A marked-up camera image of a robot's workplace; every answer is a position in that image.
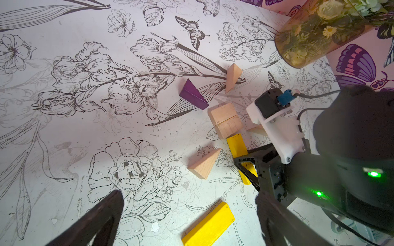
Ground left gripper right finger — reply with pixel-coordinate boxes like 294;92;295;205
255;191;330;246

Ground wooden triangle block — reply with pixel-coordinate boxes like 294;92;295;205
225;64;243;93
188;148;222;179
247;125;268;136

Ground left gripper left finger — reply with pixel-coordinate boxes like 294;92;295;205
47;190;124;246

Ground long yellow block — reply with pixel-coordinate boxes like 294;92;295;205
182;202;235;246

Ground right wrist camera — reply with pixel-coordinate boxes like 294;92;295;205
246;88;305;165

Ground potted plant amber vase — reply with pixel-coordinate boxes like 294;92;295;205
275;0;394;69

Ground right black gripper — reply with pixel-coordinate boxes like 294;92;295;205
234;143;296;206

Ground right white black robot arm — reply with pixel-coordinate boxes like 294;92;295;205
234;86;394;235

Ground short yellow block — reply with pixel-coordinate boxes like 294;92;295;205
226;134;257;176

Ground natural wooden rectangular block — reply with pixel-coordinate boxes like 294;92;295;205
208;103;237;126

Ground purple triangular block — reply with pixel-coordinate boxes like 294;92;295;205
180;79;209;110

